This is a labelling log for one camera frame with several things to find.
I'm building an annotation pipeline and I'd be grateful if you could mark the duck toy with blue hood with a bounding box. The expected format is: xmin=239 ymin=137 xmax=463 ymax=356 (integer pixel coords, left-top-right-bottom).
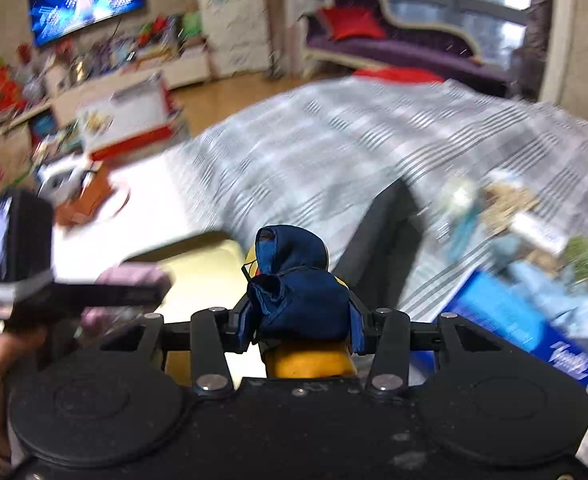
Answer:
xmin=243 ymin=224 xmax=357 ymax=379

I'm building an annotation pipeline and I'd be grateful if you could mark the beige lace fabric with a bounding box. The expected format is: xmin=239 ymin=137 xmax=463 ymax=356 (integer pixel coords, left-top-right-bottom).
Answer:
xmin=480 ymin=182 xmax=539 ymax=236

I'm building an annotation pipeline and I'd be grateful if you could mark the gold metal tray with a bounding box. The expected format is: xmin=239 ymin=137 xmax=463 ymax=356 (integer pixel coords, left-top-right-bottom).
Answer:
xmin=118 ymin=231 xmax=266 ymax=376

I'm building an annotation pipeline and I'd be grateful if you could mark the black triangular box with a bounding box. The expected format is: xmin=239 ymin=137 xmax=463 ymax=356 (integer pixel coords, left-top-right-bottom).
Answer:
xmin=333 ymin=179 xmax=424 ymax=310

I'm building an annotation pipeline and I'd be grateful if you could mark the blue Tempo tissue pack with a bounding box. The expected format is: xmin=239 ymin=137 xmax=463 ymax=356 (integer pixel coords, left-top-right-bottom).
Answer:
xmin=428 ymin=268 xmax=588 ymax=386

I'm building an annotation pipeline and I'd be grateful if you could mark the plastic bag of cotton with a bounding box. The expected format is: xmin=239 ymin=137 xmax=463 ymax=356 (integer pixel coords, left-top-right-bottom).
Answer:
xmin=433 ymin=172 xmax=483 ymax=263

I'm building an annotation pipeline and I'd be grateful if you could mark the grey plaid tablecloth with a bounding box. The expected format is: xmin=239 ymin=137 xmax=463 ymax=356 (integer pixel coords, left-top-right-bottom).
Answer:
xmin=176 ymin=77 xmax=588 ymax=349

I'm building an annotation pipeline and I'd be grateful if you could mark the red desk calendar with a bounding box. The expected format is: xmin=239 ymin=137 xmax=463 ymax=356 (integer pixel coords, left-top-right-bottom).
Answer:
xmin=76 ymin=73 xmax=175 ymax=162

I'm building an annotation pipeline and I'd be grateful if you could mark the white blue small card pack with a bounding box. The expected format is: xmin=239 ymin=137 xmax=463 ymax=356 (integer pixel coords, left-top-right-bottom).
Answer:
xmin=509 ymin=211 xmax=570 ymax=257

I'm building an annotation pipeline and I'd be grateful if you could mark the green yarn pompom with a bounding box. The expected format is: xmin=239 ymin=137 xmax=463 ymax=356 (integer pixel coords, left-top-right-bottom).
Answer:
xmin=562 ymin=235 xmax=588 ymax=283

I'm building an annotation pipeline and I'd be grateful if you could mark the purple chaise sofa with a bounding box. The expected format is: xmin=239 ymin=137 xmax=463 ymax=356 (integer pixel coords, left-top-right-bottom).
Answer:
xmin=300 ymin=0 xmax=509 ymax=98

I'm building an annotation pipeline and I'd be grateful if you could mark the red cushion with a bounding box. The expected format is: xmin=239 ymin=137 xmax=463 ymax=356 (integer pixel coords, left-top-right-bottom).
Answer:
xmin=317 ymin=6 xmax=386 ymax=41

